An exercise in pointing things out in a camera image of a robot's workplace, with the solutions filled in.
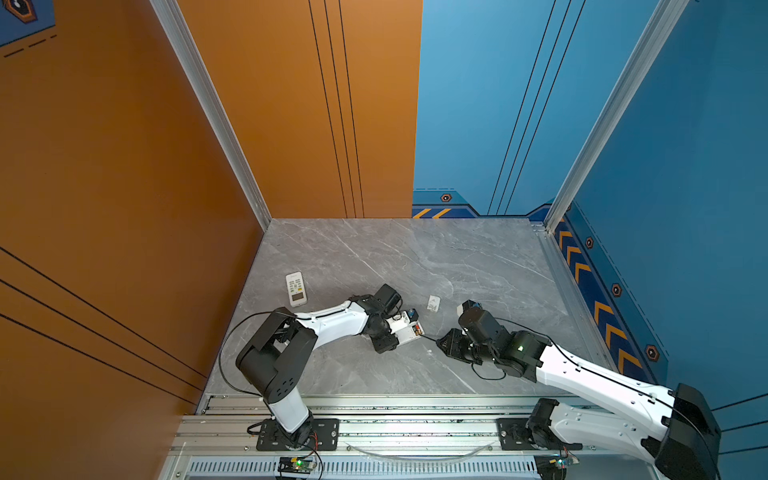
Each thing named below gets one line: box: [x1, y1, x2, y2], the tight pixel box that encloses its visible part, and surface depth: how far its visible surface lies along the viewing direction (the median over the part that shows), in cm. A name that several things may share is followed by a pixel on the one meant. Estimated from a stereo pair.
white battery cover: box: [427, 295, 441, 312], surface depth 98 cm
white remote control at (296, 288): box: [286, 271, 308, 307], surface depth 101 cm
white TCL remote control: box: [386, 312, 425, 347], surface depth 83 cm
